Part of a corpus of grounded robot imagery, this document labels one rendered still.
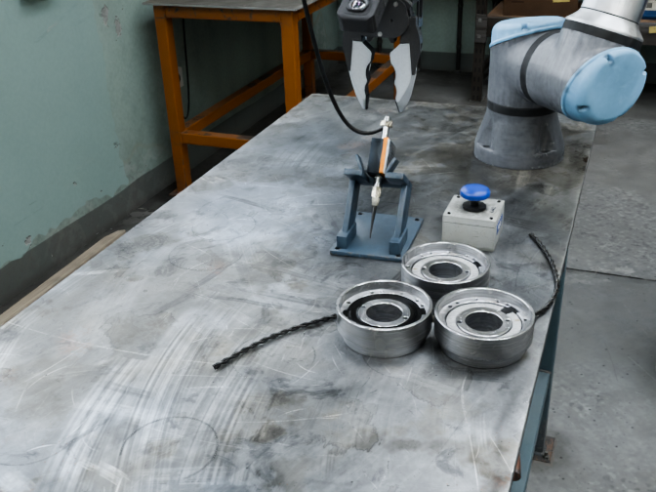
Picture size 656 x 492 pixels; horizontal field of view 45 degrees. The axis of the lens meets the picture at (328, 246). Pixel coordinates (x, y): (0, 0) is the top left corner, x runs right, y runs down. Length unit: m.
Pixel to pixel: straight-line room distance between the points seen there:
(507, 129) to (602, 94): 0.20
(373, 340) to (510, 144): 0.59
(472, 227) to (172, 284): 0.40
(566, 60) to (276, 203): 0.47
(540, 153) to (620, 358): 1.09
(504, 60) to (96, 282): 0.71
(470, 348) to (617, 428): 1.29
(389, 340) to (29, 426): 0.36
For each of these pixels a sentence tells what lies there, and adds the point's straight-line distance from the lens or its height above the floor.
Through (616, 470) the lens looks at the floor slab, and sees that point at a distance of 1.97.
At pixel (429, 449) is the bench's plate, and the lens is 0.74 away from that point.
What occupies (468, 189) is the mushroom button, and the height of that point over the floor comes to 0.87.
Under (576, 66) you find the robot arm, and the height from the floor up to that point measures 1.00.
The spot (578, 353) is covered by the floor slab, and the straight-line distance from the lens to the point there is 2.31.
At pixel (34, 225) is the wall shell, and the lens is 2.79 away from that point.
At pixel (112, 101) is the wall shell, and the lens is 3.08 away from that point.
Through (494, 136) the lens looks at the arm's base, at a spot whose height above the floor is 0.85.
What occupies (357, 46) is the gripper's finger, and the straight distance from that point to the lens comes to 1.03.
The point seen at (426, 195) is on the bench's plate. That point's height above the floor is 0.80.
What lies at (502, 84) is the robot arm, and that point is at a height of 0.93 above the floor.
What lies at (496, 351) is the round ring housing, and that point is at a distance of 0.82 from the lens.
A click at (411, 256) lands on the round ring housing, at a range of 0.97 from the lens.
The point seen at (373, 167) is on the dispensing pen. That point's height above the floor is 0.91.
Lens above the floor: 1.29
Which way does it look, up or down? 27 degrees down
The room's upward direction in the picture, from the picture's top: 2 degrees counter-clockwise
